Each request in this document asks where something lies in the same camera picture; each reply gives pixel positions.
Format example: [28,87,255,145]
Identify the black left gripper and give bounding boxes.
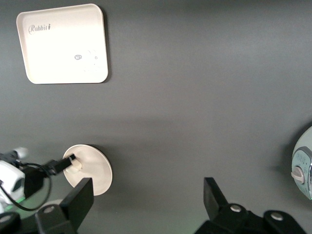
[23,153,77,198]

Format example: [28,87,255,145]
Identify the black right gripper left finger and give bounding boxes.
[35,177,95,234]

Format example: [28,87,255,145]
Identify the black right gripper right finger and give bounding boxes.
[195,177,264,234]

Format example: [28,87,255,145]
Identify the white bun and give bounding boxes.
[64,157,83,175]

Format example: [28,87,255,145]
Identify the round cream plate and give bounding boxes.
[62,144,114,196]

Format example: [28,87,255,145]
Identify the cream rabbit print tray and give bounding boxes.
[16,3,109,85]

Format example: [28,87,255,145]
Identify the silver rice cooker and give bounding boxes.
[291,125,312,202]

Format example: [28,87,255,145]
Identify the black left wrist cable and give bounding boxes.
[0,162,53,212]

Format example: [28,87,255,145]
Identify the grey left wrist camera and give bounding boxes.
[0,147,28,159]

